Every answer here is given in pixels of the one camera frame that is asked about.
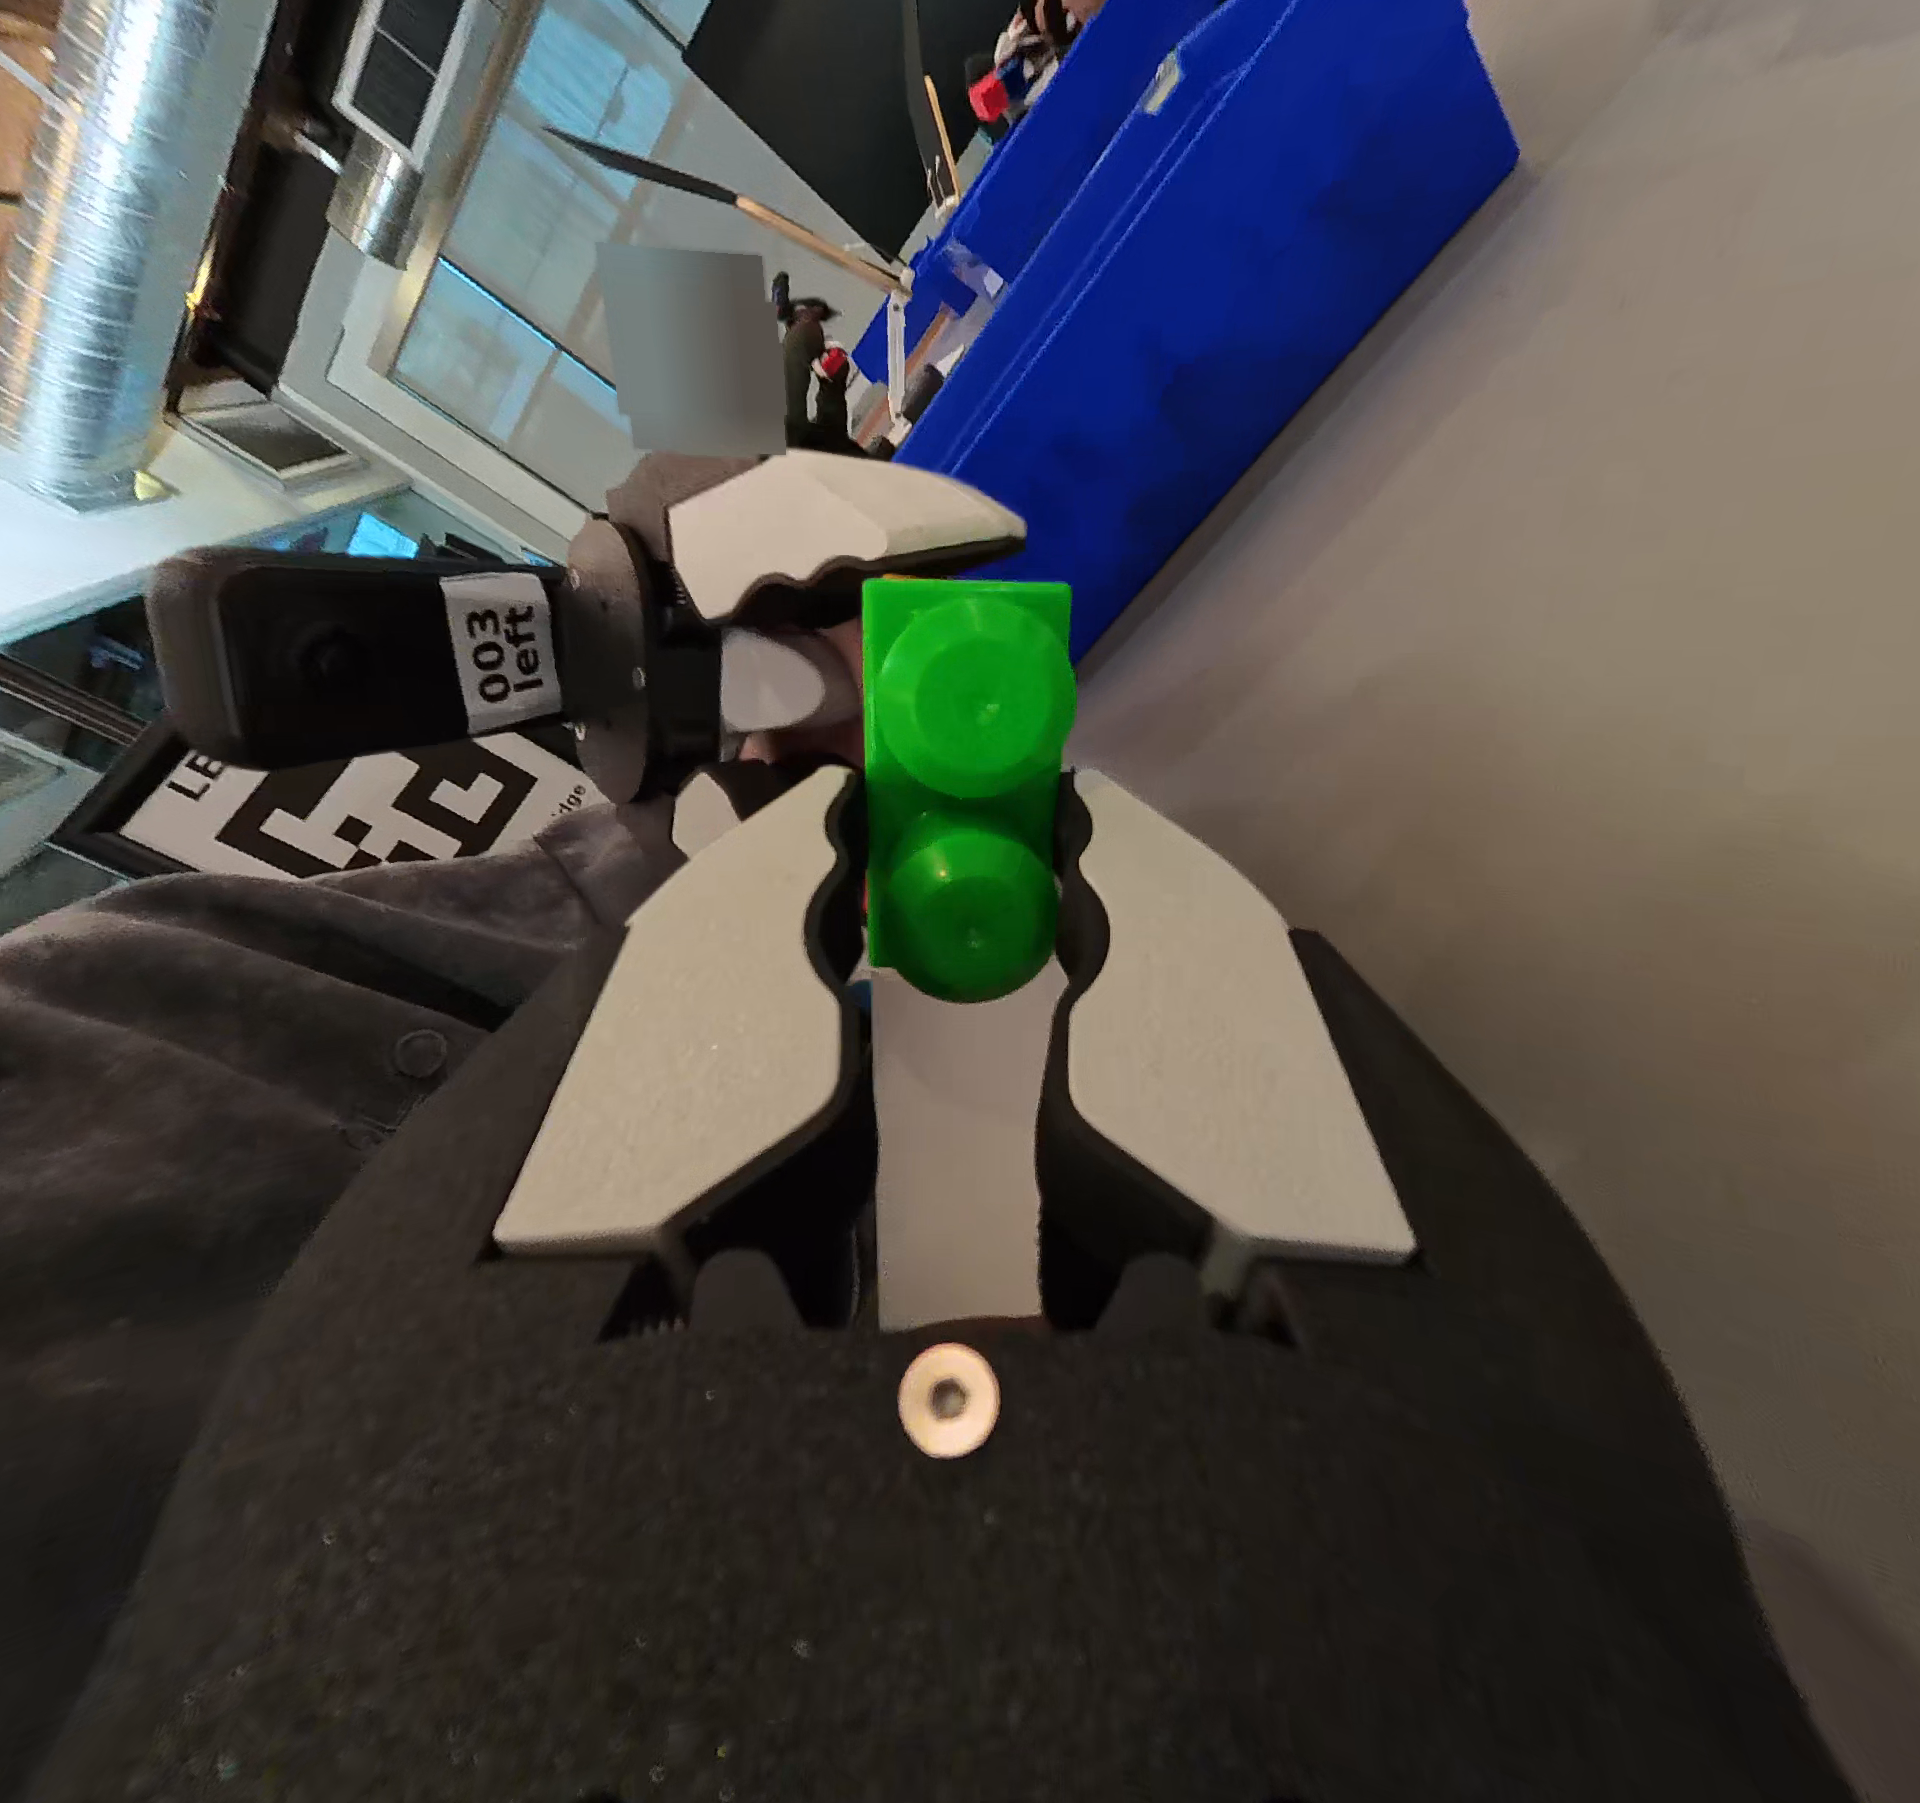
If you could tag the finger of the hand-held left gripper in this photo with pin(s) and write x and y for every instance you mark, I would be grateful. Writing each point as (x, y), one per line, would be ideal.
(840, 519)
(788, 686)

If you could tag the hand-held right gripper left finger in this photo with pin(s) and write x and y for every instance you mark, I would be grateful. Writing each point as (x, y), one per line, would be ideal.
(691, 1053)

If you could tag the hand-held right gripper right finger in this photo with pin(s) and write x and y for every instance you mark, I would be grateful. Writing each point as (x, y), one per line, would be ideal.
(1230, 1053)

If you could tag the green two-stud block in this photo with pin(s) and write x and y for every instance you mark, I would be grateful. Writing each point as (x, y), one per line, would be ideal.
(966, 709)

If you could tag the blue plastic bin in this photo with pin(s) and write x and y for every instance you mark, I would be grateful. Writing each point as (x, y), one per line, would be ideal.
(1199, 333)

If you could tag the person's dark clothing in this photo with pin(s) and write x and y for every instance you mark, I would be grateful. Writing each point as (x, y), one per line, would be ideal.
(226, 1083)

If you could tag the white ceiling vent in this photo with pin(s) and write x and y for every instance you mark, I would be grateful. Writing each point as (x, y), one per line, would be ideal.
(405, 33)

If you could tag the silver air duct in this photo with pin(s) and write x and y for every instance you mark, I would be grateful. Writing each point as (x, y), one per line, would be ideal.
(105, 183)
(383, 206)

